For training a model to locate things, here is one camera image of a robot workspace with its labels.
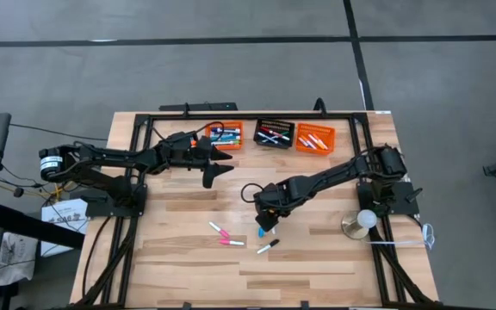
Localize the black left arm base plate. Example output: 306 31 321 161
79 184 148 218

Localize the black power strip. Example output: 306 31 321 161
158 102 239 113

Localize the small black-capped white marker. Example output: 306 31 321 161
257 239 281 256

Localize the orange plastic basket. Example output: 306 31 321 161
294 122 337 156
204 121 245 152

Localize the black plastic basket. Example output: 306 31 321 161
252 117 296 150

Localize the thin red marker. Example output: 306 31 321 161
259 127 291 141

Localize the yellow cable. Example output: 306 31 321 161
0 180 79 202

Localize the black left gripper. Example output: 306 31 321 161
159 130 236 189

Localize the white lamp cable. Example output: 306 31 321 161
362 222 436 251

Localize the black floor cable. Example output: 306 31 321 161
9 123 109 142

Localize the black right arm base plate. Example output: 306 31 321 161
356 180 420 216

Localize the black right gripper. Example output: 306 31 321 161
253 180 295 233

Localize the white cloth bag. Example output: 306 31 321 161
0 232 39 288

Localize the light bulb on metal base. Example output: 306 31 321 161
341 208 379 241

